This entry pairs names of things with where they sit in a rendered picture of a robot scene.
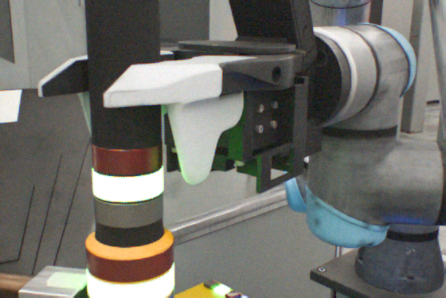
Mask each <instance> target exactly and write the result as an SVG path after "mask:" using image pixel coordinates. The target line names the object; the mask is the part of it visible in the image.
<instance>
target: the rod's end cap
mask: <svg viewBox="0 0 446 298"><path fill-rule="evenodd" d="M86 277H87V275H85V274H78V273H59V272H57V273H54V274H53V275H52V276H51V277H50V278H49V279H48V280H47V282H49V283H48V284H47V285H48V286H53V287H60V288H78V286H81V296H80V298H88V295H87V294H86V295H85V293H88V290H87V287H88V285H87V283H88V282H87V279H85V278H86ZM86 285H87V286H86ZM85 289H86V290H87V291H86V290H85ZM82 291H83V292H84V293H83V292H82ZM85 291H86V292H85ZM84 296H86V297H84Z"/></svg>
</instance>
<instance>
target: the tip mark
mask: <svg viewBox="0 0 446 298"><path fill-rule="evenodd" d="M21 94H22V91H21V90H7V91H0V123H3V122H10V121H18V108H19V104H20V99H21Z"/></svg>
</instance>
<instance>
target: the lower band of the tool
mask: <svg viewBox="0 0 446 298"><path fill-rule="evenodd" d="M164 232H165V233H164V236H163V237H162V238H161V239H160V240H157V241H156V242H154V243H152V244H150V245H142V246H139V247H132V248H117V247H112V246H109V245H103V244H100V242H98V241H96V239H95V232H92V234H90V235H89V237H87V241H86V246H87V250H89V251H90V252H92V253H93V254H94V255H97V256H99V257H103V258H107V259H118V260H131V259H138V258H146V257H151V256H154V255H155V254H158V253H162V252H163V251H164V250H166V249H168V248H169V247H170V246H171V245H172V244H173V234H172V233H171V232H170V231H169V230H168V229H166V228H164ZM172 267H173V265H172ZM172 267H171V268H170V269H169V270H168V272H169V271H170V270H171V269H172ZM168 272H165V273H163V274H162V275H161V276H157V277H155V278H152V279H149V280H145V281H136V282H127V283H121V282H109V281H105V280H101V279H100V278H98V277H95V276H93V275H92V274H91V273H89V271H88V273H89V274H90V275H91V277H93V278H95V279H96V280H98V281H99V282H104V283H107V284H114V285H135V284H144V283H146V282H150V281H154V280H157V279H158V278H160V277H162V276H165V275H166V274H167V273H168Z"/></svg>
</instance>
